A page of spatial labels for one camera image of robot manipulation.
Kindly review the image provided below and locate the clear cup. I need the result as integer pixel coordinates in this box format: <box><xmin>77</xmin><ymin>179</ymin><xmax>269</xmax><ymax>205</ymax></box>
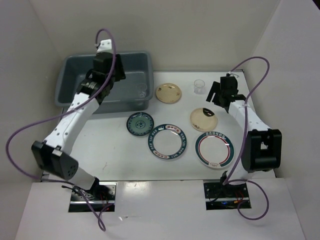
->
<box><xmin>136</xmin><ymin>83</ymin><xmax>148</xmax><ymax>98</ymax></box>
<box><xmin>193</xmin><ymin>79</ymin><xmax>205</xmax><ymax>95</ymax></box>

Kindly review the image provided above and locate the cream plate with dark patch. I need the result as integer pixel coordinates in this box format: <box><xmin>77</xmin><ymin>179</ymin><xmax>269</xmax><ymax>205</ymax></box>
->
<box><xmin>189</xmin><ymin>107</ymin><xmax>218</xmax><ymax>132</ymax></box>

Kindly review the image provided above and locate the cream plate with calligraphy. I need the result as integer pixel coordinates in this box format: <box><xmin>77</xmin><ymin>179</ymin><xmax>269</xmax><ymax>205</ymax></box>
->
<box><xmin>155</xmin><ymin>83</ymin><xmax>182</xmax><ymax>104</ymax></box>

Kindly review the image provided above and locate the large teal red rimmed plate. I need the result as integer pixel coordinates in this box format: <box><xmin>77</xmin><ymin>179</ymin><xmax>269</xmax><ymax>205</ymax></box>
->
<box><xmin>195</xmin><ymin>131</ymin><xmax>235</xmax><ymax>170</ymax></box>

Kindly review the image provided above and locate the small teal patterned plate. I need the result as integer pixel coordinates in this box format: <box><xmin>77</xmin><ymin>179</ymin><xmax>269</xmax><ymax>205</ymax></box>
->
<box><xmin>126</xmin><ymin>112</ymin><xmax>155</xmax><ymax>137</ymax></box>

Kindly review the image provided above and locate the large navy rimmed plate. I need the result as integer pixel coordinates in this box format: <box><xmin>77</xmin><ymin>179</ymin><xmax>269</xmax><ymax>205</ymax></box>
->
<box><xmin>147</xmin><ymin>124</ymin><xmax>188</xmax><ymax>161</ymax></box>

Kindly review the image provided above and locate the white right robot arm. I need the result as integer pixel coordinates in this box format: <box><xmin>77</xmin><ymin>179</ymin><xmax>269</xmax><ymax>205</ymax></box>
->
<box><xmin>206</xmin><ymin>73</ymin><xmax>282</xmax><ymax>197</ymax></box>

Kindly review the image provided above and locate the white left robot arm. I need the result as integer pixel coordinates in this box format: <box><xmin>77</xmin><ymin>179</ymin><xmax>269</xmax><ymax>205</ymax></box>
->
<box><xmin>31</xmin><ymin>52</ymin><xmax>126</xmax><ymax>200</ymax></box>

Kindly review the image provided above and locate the grey plastic bin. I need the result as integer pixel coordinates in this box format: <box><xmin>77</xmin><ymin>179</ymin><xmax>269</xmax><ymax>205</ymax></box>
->
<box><xmin>54</xmin><ymin>51</ymin><xmax>154</xmax><ymax>114</ymax></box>

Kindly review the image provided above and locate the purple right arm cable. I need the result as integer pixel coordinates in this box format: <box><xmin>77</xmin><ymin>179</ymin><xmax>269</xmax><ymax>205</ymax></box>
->
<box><xmin>222</xmin><ymin>56</ymin><xmax>271</xmax><ymax>221</ymax></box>

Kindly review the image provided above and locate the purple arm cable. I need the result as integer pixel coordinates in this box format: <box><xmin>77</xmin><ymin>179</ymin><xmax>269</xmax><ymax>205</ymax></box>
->
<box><xmin>222</xmin><ymin>56</ymin><xmax>271</xmax><ymax>221</ymax></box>
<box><xmin>5</xmin><ymin>28</ymin><xmax>117</xmax><ymax>232</ymax></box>

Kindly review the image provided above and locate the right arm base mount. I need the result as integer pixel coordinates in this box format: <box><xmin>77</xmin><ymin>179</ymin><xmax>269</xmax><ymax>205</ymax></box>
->
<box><xmin>203</xmin><ymin>180</ymin><xmax>251</xmax><ymax>210</ymax></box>

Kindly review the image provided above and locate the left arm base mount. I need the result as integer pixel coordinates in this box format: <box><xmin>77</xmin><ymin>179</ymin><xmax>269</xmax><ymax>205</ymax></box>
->
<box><xmin>68</xmin><ymin>182</ymin><xmax>117</xmax><ymax>213</ymax></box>

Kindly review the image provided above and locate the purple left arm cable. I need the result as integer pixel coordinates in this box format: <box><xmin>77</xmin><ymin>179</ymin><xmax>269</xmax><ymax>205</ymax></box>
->
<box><xmin>5</xmin><ymin>28</ymin><xmax>117</xmax><ymax>232</ymax></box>

